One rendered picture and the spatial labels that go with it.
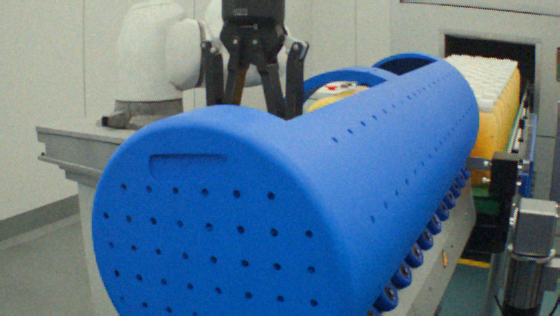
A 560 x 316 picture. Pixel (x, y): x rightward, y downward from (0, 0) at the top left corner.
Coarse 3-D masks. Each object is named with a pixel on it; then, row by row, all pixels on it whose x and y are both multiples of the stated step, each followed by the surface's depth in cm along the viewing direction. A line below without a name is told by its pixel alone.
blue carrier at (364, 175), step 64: (384, 64) 130; (448, 64) 123; (192, 128) 52; (256, 128) 51; (320, 128) 57; (384, 128) 68; (448, 128) 91; (128, 192) 57; (192, 192) 53; (256, 192) 50; (320, 192) 49; (384, 192) 59; (128, 256) 59; (192, 256) 55; (256, 256) 52; (320, 256) 49; (384, 256) 57
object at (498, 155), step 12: (492, 156) 135; (504, 156) 134; (516, 156) 134; (492, 168) 134; (504, 168) 133; (516, 168) 132; (492, 180) 135; (504, 180) 133; (516, 180) 132; (492, 192) 135; (504, 192) 134
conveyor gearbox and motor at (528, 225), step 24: (528, 216) 139; (552, 216) 136; (528, 240) 140; (552, 240) 138; (528, 264) 142; (552, 264) 142; (528, 288) 142; (552, 288) 142; (504, 312) 149; (528, 312) 144; (552, 312) 149
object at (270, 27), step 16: (224, 0) 68; (240, 0) 67; (256, 0) 67; (272, 0) 68; (224, 16) 69; (240, 16) 67; (256, 16) 67; (272, 16) 68; (224, 32) 72; (240, 32) 71; (256, 32) 70; (272, 32) 69; (272, 48) 70; (240, 64) 72
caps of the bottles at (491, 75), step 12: (444, 60) 256; (456, 60) 260; (468, 60) 264; (480, 60) 261; (492, 60) 266; (504, 60) 274; (468, 72) 204; (480, 72) 208; (492, 72) 223; (504, 72) 221; (480, 84) 172; (492, 84) 176; (504, 84) 186
